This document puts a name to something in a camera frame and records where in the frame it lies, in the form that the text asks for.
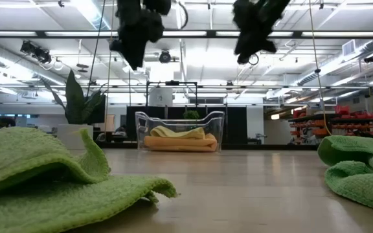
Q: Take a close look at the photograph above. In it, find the yellow hanging cable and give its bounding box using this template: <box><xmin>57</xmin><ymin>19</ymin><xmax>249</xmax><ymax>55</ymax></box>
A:
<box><xmin>308</xmin><ymin>0</ymin><xmax>332</xmax><ymax>136</ymax></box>

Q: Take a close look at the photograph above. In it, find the small green background plant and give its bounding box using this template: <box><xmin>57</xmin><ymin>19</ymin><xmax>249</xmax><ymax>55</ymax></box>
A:
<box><xmin>182</xmin><ymin>109</ymin><xmax>201</xmax><ymax>120</ymax></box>

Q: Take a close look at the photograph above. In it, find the person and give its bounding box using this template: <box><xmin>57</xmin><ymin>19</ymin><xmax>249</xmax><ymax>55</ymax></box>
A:
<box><xmin>0</xmin><ymin>115</ymin><xmax>17</xmax><ymax>128</ymax></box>
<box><xmin>113</xmin><ymin>124</ymin><xmax>129</xmax><ymax>137</ymax></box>

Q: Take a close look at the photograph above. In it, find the orange microfiber towel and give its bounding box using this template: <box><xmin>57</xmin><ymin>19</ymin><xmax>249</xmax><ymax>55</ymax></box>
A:
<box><xmin>143</xmin><ymin>133</ymin><xmax>219</xmax><ymax>153</ymax></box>

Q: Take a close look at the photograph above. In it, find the round black hanging camera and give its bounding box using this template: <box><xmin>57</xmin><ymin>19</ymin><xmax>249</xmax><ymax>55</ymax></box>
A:
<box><xmin>158</xmin><ymin>49</ymin><xmax>172</xmax><ymax>65</ymax></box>

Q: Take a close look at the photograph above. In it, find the thin black hanging cable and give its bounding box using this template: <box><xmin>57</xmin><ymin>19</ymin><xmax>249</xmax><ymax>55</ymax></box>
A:
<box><xmin>87</xmin><ymin>0</ymin><xmax>107</xmax><ymax>98</ymax></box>

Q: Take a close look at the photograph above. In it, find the green microfiber towel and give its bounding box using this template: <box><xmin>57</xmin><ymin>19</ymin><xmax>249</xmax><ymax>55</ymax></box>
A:
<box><xmin>0</xmin><ymin>126</ymin><xmax>178</xmax><ymax>233</ymax></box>
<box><xmin>317</xmin><ymin>135</ymin><xmax>373</xmax><ymax>216</ymax></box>

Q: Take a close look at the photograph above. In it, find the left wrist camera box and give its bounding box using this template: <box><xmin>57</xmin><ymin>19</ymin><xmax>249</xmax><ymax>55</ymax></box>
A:
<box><xmin>142</xmin><ymin>0</ymin><xmax>172</xmax><ymax>16</ymax></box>

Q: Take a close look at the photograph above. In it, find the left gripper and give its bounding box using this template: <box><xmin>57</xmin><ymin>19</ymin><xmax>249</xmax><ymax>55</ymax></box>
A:
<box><xmin>109</xmin><ymin>0</ymin><xmax>164</xmax><ymax>71</ymax></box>

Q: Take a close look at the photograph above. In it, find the shelving rack with bins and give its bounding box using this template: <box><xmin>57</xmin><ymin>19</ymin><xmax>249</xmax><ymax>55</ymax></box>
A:
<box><xmin>288</xmin><ymin>105</ymin><xmax>373</xmax><ymax>146</ymax></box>

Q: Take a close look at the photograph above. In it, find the white box on stand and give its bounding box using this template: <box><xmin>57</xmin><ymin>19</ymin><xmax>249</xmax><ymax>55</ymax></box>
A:
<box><xmin>149</xmin><ymin>87</ymin><xmax>174</xmax><ymax>107</ymax></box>

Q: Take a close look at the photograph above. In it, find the clear plastic bin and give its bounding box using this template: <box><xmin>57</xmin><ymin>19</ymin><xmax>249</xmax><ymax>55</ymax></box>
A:
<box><xmin>134</xmin><ymin>111</ymin><xmax>225</xmax><ymax>153</ymax></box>

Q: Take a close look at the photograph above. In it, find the black stand frame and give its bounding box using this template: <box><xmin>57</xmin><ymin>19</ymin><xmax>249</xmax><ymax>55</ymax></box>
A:
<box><xmin>145</xmin><ymin>80</ymin><xmax>199</xmax><ymax>107</ymax></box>

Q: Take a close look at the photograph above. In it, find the yellow microfiber towel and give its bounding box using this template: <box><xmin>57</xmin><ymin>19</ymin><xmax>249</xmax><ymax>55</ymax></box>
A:
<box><xmin>150</xmin><ymin>125</ymin><xmax>207</xmax><ymax>140</ymax></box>

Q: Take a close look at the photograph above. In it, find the black overhead frame beam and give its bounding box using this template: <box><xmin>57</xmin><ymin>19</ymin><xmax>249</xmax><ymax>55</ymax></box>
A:
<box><xmin>0</xmin><ymin>30</ymin><xmax>373</xmax><ymax>39</ymax></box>

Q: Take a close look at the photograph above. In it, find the black ceiling mounted device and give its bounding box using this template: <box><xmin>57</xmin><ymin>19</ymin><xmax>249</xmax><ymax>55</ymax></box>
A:
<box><xmin>20</xmin><ymin>40</ymin><xmax>52</xmax><ymax>65</ymax></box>

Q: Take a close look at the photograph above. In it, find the snake plant in white pot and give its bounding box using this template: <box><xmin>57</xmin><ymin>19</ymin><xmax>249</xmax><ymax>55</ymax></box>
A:
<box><xmin>41</xmin><ymin>69</ymin><xmax>108</xmax><ymax>146</ymax></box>

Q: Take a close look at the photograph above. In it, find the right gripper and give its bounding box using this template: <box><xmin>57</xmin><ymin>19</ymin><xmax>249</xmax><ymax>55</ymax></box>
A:
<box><xmin>232</xmin><ymin>0</ymin><xmax>291</xmax><ymax>65</ymax></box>

